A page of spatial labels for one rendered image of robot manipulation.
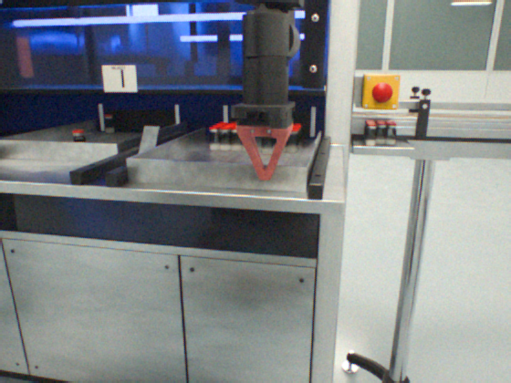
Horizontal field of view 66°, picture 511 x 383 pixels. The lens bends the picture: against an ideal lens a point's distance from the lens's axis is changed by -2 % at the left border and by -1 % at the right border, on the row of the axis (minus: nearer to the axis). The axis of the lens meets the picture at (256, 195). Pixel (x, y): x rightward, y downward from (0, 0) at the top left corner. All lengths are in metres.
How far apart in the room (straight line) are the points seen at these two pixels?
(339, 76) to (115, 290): 0.82
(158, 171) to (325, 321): 0.65
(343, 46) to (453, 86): 4.81
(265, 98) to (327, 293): 0.65
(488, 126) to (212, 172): 0.70
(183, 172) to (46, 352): 1.02
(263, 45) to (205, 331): 0.85
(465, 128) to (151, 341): 1.00
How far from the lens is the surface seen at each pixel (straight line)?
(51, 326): 1.41
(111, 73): 1.03
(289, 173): 0.53
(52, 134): 1.02
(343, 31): 0.89
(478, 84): 5.74
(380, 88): 0.86
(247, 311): 1.09
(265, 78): 0.49
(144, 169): 0.60
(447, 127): 1.03
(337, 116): 0.89
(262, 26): 0.49
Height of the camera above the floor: 1.04
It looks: 17 degrees down
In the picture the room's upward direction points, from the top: straight up
